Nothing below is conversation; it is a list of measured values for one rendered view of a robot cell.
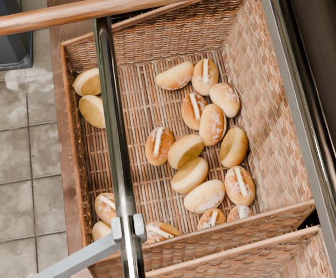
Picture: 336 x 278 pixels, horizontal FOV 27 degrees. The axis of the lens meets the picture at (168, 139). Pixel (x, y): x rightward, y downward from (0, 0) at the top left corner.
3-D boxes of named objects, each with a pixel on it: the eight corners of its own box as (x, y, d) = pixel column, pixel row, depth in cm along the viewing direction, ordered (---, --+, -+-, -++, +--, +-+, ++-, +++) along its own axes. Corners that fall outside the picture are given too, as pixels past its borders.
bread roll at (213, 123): (201, 101, 160) (222, 104, 157) (212, 103, 166) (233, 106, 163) (194, 144, 160) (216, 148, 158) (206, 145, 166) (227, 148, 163)
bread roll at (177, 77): (152, 77, 172) (161, 97, 173) (154, 75, 166) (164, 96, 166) (188, 59, 173) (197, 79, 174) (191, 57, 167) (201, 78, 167)
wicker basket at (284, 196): (254, 40, 177) (259, -32, 153) (312, 249, 152) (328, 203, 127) (68, 74, 177) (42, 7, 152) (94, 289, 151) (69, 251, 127)
